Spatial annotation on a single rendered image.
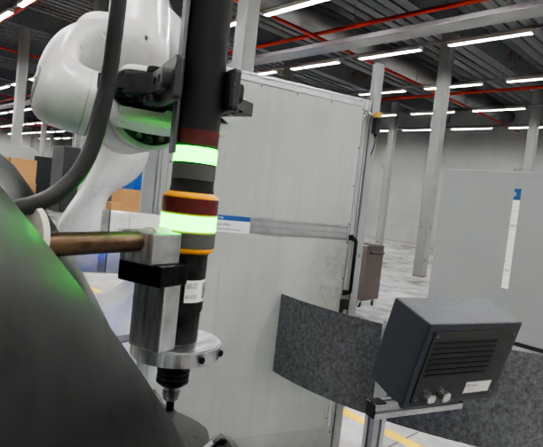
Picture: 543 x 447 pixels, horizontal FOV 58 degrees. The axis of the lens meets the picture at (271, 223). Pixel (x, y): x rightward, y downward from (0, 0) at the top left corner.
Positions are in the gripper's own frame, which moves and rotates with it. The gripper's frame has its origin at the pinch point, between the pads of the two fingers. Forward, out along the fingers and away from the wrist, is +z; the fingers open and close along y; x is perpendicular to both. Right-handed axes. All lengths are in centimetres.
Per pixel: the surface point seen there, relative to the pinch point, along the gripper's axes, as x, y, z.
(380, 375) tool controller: -42, -57, -41
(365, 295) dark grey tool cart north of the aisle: -131, -437, -521
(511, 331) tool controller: -30, -80, -29
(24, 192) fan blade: -9.5, 11.4, -6.7
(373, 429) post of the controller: -50, -52, -35
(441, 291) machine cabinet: -105, -489, -433
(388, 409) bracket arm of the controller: -46, -55, -35
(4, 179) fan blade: -8.7, 12.8, -6.4
